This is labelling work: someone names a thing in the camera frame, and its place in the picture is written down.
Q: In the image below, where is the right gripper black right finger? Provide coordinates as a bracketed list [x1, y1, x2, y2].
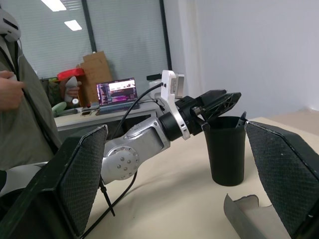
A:
[245, 120, 319, 239]

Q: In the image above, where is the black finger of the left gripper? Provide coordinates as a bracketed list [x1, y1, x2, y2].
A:
[199, 89, 227, 107]
[203, 92, 242, 120]

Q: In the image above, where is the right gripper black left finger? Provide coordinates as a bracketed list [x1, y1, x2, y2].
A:
[0, 124, 109, 239]

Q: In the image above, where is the black cup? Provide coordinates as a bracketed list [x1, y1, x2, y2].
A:
[203, 116, 247, 187]

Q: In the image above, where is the person's left hand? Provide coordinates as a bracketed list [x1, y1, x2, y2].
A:
[66, 81, 82, 99]

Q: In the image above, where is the person's right hand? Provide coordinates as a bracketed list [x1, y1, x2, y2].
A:
[0, 70, 27, 111]

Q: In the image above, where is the white robot body shell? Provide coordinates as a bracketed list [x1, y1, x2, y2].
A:
[0, 161, 48, 197]

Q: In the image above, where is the white desk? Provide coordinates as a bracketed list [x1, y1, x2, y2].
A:
[53, 98, 165, 132]

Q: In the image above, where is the pale green object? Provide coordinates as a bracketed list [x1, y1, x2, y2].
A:
[51, 102, 68, 117]

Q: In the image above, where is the person in grey-green jacket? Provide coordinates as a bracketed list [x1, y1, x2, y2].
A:
[0, 32, 63, 171]

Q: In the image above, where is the open laptop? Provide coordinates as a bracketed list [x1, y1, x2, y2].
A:
[96, 77, 140, 116]

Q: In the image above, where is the red plastic lid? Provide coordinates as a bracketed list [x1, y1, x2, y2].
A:
[57, 68, 85, 81]

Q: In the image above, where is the brown cardboard box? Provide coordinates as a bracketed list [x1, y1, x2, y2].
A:
[76, 51, 113, 107]

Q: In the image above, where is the white VR headset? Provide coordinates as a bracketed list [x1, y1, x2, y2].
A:
[0, 0, 22, 43]

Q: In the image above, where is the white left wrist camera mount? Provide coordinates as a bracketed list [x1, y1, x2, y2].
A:
[160, 70, 192, 140]

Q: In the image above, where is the black cable tie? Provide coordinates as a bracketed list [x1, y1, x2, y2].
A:
[99, 178, 116, 217]

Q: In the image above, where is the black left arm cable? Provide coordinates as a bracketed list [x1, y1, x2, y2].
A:
[81, 83, 166, 239]

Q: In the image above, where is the dark window frame post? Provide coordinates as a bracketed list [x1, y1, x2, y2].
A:
[83, 0, 98, 53]
[159, 0, 174, 72]

